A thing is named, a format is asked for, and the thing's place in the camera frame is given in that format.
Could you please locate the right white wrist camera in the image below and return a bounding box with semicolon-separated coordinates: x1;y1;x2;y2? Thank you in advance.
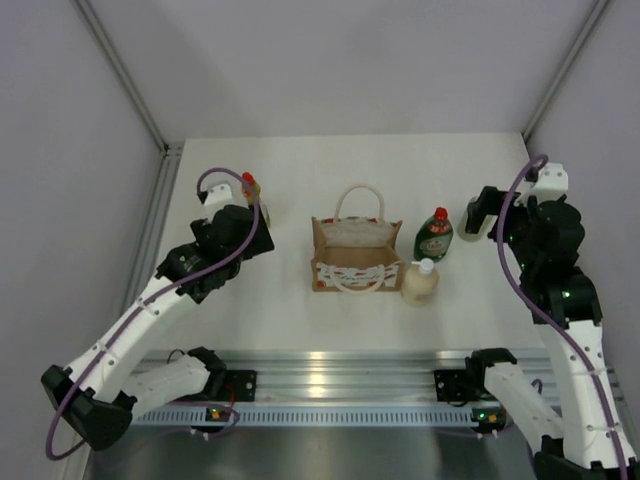
515;163;569;206

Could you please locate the left aluminium frame post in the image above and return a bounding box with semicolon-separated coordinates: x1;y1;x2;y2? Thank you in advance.
74;0;169;151

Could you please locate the jute watermelon canvas bag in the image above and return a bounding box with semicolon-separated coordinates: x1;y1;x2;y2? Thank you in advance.
311;183;404;295

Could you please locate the white slotted cable duct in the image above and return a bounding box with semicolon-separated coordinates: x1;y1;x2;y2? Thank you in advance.
133;405;506;428

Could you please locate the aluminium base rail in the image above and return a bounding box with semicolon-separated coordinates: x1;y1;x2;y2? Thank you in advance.
124;349;621;404

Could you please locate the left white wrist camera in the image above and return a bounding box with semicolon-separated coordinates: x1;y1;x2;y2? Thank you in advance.
197;182;235;207

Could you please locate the pale green white-capped bottle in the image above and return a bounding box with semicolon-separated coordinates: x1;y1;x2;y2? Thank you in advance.
456;196;494;243

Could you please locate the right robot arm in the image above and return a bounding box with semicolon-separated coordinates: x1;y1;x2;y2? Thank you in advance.
465;186;639;479

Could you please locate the right aluminium frame post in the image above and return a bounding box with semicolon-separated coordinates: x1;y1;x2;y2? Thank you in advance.
521;0;616;144

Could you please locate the cream pump lotion bottle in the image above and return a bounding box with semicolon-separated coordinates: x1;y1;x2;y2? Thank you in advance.
401;258;439;307

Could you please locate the yellow dish soap bottle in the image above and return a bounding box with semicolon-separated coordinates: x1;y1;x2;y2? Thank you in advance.
241;172;271;227

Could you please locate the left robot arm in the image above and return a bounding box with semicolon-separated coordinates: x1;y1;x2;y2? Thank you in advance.
41;204;275;451

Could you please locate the aluminium frame post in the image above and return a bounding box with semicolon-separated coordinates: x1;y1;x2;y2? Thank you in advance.
521;0;616;144
74;0;169;151

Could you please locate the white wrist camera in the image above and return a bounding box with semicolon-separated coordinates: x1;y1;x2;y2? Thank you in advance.
515;163;569;206
197;182;235;207

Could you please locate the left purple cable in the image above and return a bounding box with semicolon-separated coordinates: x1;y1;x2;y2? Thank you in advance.
44;168;261;460

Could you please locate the green dish soap bottle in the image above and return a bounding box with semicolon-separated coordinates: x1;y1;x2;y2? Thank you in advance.
413;207;454;262

